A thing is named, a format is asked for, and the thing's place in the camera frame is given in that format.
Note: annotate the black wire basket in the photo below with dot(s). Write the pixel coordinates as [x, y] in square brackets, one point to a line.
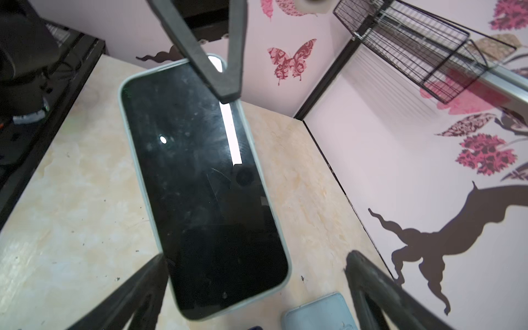
[438, 55]

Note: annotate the black phone white case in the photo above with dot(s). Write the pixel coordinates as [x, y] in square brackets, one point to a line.
[204, 191]

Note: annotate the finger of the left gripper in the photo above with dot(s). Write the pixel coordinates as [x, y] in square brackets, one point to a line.
[225, 85]

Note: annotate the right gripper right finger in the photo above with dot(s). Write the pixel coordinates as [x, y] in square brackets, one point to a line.
[378, 300]

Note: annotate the aluminium bar back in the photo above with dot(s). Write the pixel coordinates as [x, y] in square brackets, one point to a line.
[507, 82]

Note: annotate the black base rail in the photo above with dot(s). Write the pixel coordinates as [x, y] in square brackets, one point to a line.
[26, 138]

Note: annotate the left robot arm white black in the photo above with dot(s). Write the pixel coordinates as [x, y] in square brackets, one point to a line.
[28, 48]

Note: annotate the light blue phone case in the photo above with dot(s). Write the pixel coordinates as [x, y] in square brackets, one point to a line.
[328, 312]

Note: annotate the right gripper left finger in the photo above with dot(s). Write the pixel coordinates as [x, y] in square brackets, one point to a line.
[136, 304]

